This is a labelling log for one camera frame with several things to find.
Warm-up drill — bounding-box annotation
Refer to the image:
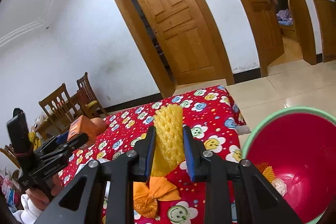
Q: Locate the cream paper ball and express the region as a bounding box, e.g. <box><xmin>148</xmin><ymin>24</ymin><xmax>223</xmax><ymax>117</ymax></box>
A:
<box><xmin>271</xmin><ymin>178</ymin><xmax>288</xmax><ymax>197</ymax></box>

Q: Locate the yellow foam fruit net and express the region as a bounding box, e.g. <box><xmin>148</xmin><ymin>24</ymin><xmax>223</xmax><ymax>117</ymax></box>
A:
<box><xmin>151</xmin><ymin>104</ymin><xmax>185</xmax><ymax>177</ymax></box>

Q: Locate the orange cardboard box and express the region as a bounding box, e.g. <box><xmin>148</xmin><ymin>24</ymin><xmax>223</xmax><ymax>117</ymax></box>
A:
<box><xmin>67</xmin><ymin>115</ymin><xmax>98</xmax><ymax>145</ymax></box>

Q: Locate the red green trash bin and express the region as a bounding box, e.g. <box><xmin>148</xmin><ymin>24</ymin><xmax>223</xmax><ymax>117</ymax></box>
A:
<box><xmin>242</xmin><ymin>106</ymin><xmax>335</xmax><ymax>223</ymax></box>

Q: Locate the person's left hand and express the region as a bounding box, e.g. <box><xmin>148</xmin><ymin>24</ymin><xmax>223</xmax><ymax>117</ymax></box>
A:
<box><xmin>26</xmin><ymin>174</ymin><xmax>63</xmax><ymax>210</ymax></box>

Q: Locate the red apple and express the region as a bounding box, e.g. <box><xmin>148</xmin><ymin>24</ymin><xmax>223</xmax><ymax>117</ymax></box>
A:
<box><xmin>90</xmin><ymin>117</ymin><xmax>107</xmax><ymax>135</ymax></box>

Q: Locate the wooden chair near table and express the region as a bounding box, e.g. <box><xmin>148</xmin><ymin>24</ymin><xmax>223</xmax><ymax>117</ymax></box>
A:
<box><xmin>39</xmin><ymin>83</ymin><xmax>79</xmax><ymax>134</ymax></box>

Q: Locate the small yellow foam net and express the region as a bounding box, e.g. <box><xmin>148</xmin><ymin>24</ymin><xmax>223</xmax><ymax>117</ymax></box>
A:
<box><xmin>262</xmin><ymin>166</ymin><xmax>276</xmax><ymax>183</ymax></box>

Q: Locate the red smiley flower tablecloth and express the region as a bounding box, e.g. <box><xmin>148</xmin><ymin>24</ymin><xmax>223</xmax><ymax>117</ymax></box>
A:
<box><xmin>59</xmin><ymin>85</ymin><xmax>245</xmax><ymax>223</ymax></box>

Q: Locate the open wooden door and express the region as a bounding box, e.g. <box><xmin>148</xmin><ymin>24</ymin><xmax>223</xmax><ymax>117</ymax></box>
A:
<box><xmin>248</xmin><ymin>0</ymin><xmax>284</xmax><ymax>66</ymax></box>

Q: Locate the closed wooden door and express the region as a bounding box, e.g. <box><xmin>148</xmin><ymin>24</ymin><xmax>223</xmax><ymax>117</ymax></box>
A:
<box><xmin>137</xmin><ymin>0</ymin><xmax>224</xmax><ymax>85</ymax></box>

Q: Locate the bunk bed with bedding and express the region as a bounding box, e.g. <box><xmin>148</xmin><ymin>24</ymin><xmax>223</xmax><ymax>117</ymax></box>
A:
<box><xmin>271</xmin><ymin>0</ymin><xmax>298</xmax><ymax>42</ymax></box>

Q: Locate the wooden wall cabinet panel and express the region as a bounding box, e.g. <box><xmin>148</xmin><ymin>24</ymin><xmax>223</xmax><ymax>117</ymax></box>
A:
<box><xmin>313</xmin><ymin>0</ymin><xmax>336</xmax><ymax>63</ymax></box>

